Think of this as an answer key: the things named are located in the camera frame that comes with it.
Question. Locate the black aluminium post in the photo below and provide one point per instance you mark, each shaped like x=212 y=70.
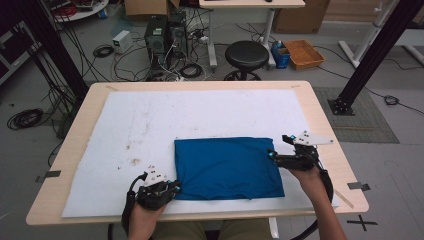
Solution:
x=50 y=43
x=376 y=50

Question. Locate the black tape piece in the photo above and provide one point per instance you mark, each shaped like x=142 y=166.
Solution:
x=50 y=174
x=360 y=186

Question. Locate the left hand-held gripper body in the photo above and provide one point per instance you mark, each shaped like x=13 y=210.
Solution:
x=153 y=196

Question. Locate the blue box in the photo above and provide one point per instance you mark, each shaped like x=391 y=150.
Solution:
x=280 y=56

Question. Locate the black computer tower green label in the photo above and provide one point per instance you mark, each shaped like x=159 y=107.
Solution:
x=155 y=36

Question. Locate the white metal stand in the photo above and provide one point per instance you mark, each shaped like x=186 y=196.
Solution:
x=366 y=36

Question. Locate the person's left hand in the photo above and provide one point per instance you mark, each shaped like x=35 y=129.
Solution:
x=145 y=218

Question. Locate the black round stool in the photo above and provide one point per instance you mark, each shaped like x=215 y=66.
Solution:
x=246 y=55

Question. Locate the white power supply box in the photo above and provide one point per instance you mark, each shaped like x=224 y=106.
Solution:
x=121 y=41

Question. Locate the person's khaki trousers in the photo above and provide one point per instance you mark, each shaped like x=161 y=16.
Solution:
x=186 y=233

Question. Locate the white felt mat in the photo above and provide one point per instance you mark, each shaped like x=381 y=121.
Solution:
x=133 y=110

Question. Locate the thin wooden strip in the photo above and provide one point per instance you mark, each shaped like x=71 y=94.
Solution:
x=344 y=199

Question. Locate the grey floor mat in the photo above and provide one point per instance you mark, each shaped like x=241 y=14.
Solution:
x=363 y=116

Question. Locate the large cardboard box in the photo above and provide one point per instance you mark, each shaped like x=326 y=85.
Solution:
x=300 y=16

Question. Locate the white desk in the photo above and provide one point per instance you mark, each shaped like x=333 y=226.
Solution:
x=250 y=3

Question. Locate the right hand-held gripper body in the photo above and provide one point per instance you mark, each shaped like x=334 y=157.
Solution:
x=305 y=158

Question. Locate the brown woven basket tray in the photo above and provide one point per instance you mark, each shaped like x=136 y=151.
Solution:
x=304 y=53

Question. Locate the white table leg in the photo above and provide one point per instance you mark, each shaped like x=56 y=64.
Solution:
x=273 y=230

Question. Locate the blue t-shirt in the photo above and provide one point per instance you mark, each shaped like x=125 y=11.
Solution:
x=226 y=166

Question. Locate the round white table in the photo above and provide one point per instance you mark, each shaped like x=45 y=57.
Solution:
x=86 y=11

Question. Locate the person's right hand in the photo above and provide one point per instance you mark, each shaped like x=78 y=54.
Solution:
x=313 y=181

